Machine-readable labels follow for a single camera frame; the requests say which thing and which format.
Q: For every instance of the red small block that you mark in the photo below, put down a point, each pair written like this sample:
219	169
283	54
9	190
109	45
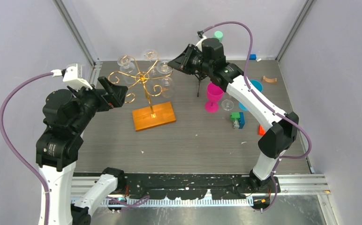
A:
261	130

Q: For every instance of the tan curved wooden piece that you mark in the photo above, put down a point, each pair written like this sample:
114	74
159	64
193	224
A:
269	80

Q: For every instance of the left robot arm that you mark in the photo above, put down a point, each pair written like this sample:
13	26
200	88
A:
67	113

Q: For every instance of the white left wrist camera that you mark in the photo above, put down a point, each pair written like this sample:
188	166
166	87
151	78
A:
72	76

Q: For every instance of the stacked lego brick block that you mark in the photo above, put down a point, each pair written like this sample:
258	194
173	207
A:
237	119

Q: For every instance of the orange wooden rack base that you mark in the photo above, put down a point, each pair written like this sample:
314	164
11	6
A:
151	117

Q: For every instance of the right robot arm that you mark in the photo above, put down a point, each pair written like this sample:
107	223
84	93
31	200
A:
207	58

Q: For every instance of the mint green microphone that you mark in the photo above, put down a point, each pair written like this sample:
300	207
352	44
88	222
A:
218	35

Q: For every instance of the blue small block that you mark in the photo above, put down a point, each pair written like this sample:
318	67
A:
252	57

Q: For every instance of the gold wire glass rack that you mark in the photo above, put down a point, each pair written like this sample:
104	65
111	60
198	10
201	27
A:
148	77

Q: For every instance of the pink plastic wine glass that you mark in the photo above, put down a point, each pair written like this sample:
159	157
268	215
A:
214	94

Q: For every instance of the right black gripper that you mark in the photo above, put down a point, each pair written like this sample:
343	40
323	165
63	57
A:
180	63

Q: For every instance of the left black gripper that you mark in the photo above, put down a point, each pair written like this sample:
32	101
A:
117	93

